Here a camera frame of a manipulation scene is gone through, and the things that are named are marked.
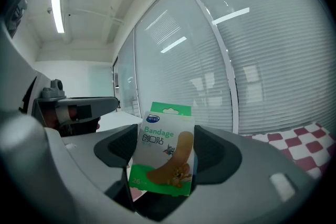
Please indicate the white folding table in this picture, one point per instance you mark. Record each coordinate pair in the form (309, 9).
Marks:
(118, 120)

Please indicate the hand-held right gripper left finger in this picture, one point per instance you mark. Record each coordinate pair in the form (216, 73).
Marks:
(105, 154)

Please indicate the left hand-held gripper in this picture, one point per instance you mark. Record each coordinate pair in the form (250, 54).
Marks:
(50, 97)

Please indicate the red white checkered tablecloth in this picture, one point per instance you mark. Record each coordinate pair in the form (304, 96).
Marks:
(304, 144)

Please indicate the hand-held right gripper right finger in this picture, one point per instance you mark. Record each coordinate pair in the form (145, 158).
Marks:
(249, 173)

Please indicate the green and white packet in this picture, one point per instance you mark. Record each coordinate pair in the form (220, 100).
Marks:
(162, 149)

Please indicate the long ceiling light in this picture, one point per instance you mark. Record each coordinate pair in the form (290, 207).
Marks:
(57, 10)

